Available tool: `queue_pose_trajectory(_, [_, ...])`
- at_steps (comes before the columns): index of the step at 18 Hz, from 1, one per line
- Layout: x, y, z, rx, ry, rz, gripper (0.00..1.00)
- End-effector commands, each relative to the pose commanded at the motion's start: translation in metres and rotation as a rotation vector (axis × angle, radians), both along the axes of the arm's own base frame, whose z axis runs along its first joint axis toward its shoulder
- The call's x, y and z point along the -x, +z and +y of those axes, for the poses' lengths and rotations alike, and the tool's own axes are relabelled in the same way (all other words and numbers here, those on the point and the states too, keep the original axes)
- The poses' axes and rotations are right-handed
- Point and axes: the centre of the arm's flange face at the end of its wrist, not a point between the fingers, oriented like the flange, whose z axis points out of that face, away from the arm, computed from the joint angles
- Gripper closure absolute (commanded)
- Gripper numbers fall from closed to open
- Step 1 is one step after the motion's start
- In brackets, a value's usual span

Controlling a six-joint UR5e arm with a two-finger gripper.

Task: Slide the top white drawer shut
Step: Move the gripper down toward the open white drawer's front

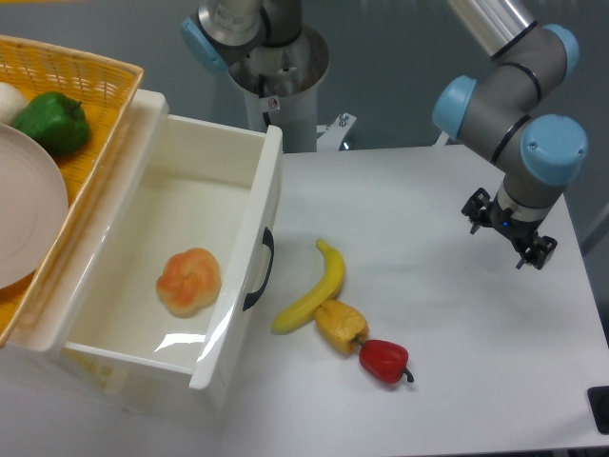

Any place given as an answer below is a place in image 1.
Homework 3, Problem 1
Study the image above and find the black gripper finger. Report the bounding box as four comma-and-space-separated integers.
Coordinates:
515, 234, 558, 270
462, 188, 491, 234

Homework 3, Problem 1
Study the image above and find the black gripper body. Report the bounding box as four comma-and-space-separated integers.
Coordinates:
487, 192, 540, 252

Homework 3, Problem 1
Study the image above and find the white drawer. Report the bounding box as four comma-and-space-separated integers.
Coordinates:
66, 116, 283, 391

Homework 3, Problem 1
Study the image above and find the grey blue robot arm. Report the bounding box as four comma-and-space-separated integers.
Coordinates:
181, 1, 588, 268

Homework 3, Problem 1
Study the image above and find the white drawer cabinet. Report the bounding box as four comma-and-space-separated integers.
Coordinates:
2, 90, 227, 415

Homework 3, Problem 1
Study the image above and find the black corner object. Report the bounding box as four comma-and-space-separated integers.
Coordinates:
587, 386, 609, 435

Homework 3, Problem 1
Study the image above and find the yellow banana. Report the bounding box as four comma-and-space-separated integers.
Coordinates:
271, 239, 345, 334

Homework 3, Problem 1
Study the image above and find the red bell pepper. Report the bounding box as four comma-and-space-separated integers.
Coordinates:
359, 339, 415, 385

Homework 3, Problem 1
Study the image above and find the yellow bell pepper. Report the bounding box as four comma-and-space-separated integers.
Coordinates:
314, 300, 369, 355

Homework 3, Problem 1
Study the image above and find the orange bread roll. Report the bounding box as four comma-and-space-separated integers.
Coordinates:
155, 248, 222, 317

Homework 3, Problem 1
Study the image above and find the yellow woven basket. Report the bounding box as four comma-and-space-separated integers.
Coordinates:
1, 36, 144, 343

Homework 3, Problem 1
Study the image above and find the green bell pepper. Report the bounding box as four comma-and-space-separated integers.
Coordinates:
12, 91, 90, 157

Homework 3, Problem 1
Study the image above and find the pink plate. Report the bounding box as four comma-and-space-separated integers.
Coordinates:
1, 125, 69, 288

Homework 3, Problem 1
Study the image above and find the white round vegetable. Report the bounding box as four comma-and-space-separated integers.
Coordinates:
0, 82, 29, 125

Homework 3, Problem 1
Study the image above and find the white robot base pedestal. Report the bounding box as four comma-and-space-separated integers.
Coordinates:
229, 26, 357, 152

